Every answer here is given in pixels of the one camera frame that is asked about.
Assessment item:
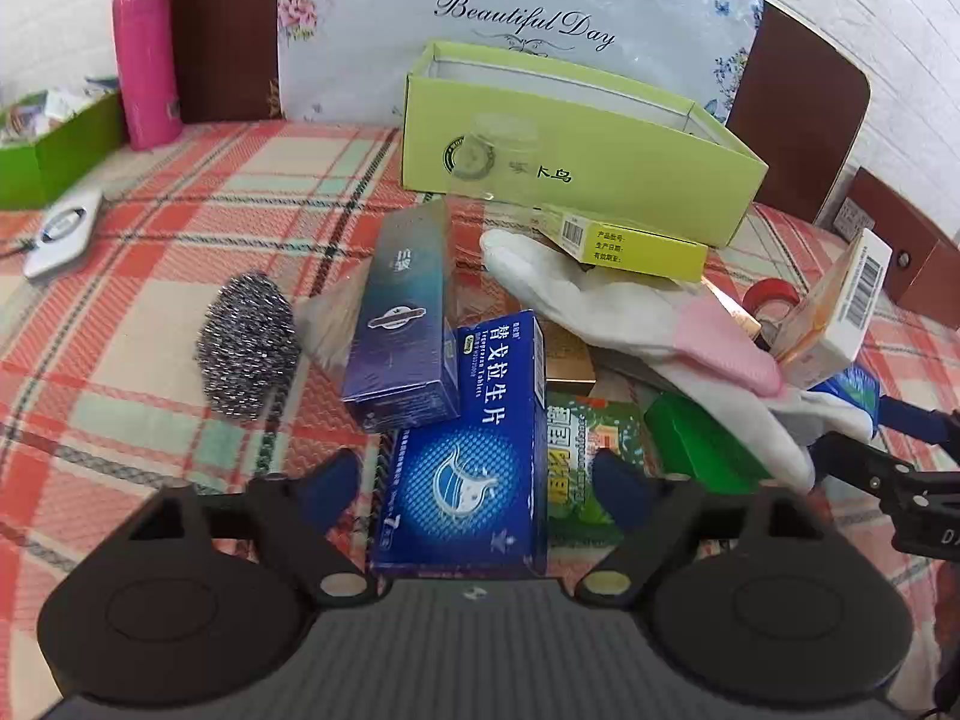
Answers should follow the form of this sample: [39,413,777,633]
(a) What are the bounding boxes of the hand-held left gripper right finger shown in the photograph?
[576,450,826,607]

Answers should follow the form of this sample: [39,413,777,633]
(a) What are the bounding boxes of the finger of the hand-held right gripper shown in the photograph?
[814,431,920,500]
[877,394,960,458]

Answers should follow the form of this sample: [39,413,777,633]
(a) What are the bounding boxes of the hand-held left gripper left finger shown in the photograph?
[124,448,374,607]

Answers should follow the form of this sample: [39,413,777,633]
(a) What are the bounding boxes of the green printed packet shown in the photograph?
[546,394,646,548]

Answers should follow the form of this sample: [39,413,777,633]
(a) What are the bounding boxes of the blue and white packet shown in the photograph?
[810,364,882,443]

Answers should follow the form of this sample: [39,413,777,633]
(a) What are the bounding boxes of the green plastic item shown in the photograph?
[643,392,773,496]

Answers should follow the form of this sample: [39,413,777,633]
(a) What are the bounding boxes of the blue medicine box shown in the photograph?
[369,310,550,578]

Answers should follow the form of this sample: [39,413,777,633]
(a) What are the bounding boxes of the tan long box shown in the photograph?
[544,319,597,395]

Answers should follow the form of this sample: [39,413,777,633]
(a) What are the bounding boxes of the white and orange box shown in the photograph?
[772,229,893,391]

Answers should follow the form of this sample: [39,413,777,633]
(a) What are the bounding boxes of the bag of cotton swabs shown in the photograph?
[292,281,376,376]

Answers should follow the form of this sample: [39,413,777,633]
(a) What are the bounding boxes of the steel wool scourer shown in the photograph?
[195,270,302,417]

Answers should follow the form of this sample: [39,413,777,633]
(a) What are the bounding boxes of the dark blue long box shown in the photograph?
[341,199,462,432]

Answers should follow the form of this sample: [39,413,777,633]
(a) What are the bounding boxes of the white glove with pink cuff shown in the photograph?
[480,229,875,492]

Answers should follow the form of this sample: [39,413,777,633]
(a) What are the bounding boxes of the red tape roll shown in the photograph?
[742,277,807,331]

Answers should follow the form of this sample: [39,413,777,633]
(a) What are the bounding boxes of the yellow-green medicine box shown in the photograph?
[540,202,710,284]

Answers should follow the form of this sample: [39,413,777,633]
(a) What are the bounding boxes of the lime green cardboard box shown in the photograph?
[400,40,770,248]

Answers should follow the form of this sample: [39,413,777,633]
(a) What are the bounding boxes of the plaid bedsheet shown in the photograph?
[0,120,960,720]

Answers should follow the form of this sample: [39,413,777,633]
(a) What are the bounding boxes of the white flat device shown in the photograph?
[22,187,104,280]

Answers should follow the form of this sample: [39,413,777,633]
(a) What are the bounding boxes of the dark green storage box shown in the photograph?
[0,86,127,211]

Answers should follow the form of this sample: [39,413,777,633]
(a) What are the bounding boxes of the pink thermos bottle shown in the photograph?
[112,0,183,151]

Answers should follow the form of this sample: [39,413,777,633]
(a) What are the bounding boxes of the brown wooden headboard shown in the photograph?
[152,0,872,226]

